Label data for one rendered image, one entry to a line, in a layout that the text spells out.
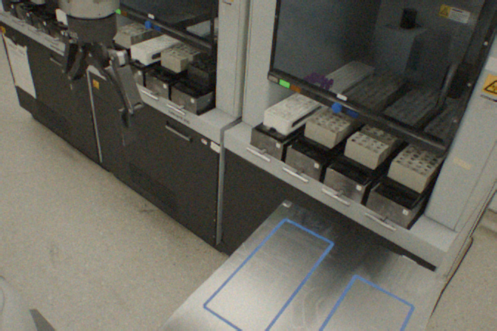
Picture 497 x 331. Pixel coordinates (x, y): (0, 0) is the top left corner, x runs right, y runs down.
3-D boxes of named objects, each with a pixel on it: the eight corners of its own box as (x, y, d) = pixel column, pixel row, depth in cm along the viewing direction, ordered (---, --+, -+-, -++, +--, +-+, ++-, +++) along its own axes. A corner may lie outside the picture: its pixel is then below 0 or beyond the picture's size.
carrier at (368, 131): (391, 155, 148) (396, 140, 144) (388, 158, 147) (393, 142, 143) (359, 140, 154) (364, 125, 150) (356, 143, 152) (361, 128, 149)
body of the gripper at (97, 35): (53, 8, 71) (63, 63, 77) (86, 24, 67) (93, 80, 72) (95, -2, 76) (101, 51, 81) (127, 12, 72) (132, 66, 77)
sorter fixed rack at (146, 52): (183, 41, 212) (183, 29, 208) (198, 48, 207) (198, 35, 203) (131, 60, 193) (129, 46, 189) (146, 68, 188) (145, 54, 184)
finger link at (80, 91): (72, 83, 82) (70, 81, 83) (78, 116, 86) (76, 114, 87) (87, 77, 84) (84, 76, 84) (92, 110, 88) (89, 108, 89)
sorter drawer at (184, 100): (276, 54, 225) (279, 36, 219) (299, 63, 218) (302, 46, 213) (163, 106, 178) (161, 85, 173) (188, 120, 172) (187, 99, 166)
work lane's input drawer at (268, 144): (348, 83, 205) (352, 64, 200) (376, 94, 199) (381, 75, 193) (241, 150, 159) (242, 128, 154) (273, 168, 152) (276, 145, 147)
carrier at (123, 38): (135, 49, 198) (134, 35, 194) (132, 50, 196) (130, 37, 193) (118, 41, 203) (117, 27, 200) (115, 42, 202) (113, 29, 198)
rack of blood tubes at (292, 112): (310, 97, 178) (313, 83, 174) (332, 107, 173) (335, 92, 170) (262, 126, 159) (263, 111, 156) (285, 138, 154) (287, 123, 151)
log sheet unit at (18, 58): (15, 86, 278) (0, 29, 256) (39, 102, 265) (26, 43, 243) (11, 87, 276) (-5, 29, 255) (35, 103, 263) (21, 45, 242)
